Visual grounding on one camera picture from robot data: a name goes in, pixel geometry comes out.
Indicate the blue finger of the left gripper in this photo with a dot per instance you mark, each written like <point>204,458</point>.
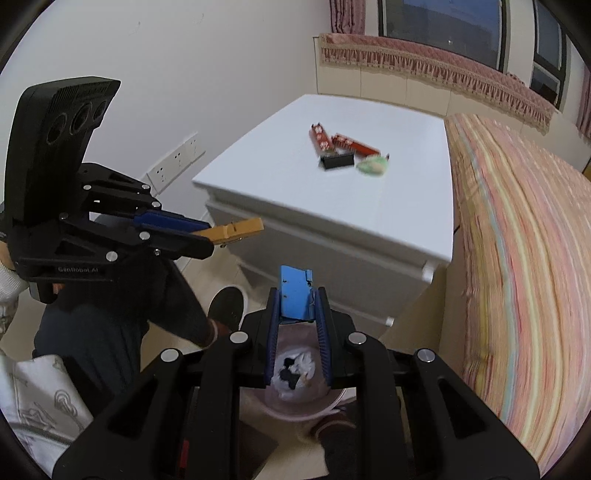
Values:
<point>173,244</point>
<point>163,221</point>

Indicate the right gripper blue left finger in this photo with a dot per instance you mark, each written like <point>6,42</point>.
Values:
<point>272,331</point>

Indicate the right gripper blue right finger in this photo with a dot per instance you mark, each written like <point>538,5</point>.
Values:
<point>322,316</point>

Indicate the blue toy brick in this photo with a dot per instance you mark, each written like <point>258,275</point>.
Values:
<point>297,295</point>

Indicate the wooden clothespin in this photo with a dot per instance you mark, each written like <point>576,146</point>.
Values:
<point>232,232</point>

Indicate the white cloth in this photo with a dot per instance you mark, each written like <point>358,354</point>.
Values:
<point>311,385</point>

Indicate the black small box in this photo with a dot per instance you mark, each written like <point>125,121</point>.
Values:
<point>337,161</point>

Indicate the green wrapper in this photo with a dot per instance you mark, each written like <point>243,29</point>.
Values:
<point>373,165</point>

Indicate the red carton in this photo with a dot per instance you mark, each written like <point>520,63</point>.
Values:
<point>350,144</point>
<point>321,139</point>

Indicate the large black sock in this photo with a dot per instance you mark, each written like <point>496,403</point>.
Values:
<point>289,374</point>

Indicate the pink trash bin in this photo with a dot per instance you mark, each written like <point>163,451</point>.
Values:
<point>265,401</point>

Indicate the white bedside cabinet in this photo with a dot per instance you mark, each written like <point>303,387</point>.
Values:
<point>374,242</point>

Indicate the right black slipper foot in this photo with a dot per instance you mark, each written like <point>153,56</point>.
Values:
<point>336,430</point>

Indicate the striped pink bedspread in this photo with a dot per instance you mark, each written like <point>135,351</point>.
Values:
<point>517,315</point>

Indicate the pink window seat cover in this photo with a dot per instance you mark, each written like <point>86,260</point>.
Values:
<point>440,67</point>

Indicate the left pink curtain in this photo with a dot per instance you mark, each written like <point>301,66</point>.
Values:
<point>348,16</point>

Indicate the pink curtain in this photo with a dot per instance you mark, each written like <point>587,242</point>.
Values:
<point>584,114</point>
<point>348,16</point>

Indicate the white window bench cabinet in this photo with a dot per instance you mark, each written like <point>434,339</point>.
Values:
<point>563,138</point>

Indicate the large dark window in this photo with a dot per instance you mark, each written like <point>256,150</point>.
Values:
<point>475,29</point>

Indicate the small dark window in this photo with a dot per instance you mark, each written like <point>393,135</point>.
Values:
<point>550,56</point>

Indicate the right pink curtain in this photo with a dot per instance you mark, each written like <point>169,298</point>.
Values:
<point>584,114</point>

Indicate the white wall outlet panel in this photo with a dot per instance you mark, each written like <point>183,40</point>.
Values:
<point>175,163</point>

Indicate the black left camera box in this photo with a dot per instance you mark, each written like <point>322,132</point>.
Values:
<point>51,129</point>

